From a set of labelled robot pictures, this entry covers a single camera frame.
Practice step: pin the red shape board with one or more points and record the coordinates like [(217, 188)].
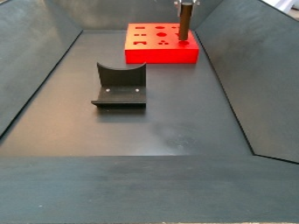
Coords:
[(153, 43)]

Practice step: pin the black curved holder stand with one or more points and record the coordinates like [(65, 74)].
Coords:
[(122, 87)]

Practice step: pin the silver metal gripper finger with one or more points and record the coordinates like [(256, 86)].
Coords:
[(178, 5)]

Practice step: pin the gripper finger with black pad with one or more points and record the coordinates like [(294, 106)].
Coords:
[(196, 2)]

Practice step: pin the brown hexagon peg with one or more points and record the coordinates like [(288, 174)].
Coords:
[(186, 13)]

